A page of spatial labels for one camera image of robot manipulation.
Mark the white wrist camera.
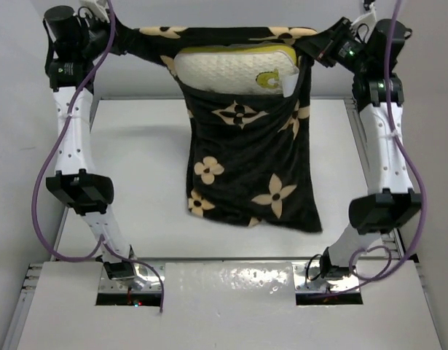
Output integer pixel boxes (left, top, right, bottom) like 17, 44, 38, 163
351, 0, 377, 29
79, 0, 110, 23

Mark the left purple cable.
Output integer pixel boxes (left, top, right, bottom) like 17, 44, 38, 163
31, 0, 165, 314

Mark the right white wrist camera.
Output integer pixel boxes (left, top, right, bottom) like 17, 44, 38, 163
351, 0, 377, 29

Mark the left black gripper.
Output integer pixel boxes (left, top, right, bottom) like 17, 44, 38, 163
74, 6, 133, 61

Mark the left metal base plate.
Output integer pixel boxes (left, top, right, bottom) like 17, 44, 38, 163
98, 262, 165, 294

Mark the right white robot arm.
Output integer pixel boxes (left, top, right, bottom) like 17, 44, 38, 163
300, 17, 423, 279

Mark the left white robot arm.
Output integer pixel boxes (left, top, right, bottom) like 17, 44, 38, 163
43, 1, 138, 284

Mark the white front cover board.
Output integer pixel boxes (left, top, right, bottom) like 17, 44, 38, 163
19, 262, 440, 349

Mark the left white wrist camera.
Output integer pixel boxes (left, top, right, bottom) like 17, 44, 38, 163
79, 0, 110, 23

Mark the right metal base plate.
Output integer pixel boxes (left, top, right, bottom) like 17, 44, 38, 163
292, 260, 360, 294

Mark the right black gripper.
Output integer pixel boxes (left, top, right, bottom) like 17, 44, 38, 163
299, 15, 375, 74

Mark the cream yellow pillow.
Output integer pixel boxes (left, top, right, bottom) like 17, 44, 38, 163
173, 43, 300, 97

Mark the metal base plate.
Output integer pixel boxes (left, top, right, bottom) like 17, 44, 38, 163
292, 260, 360, 294
98, 262, 165, 294

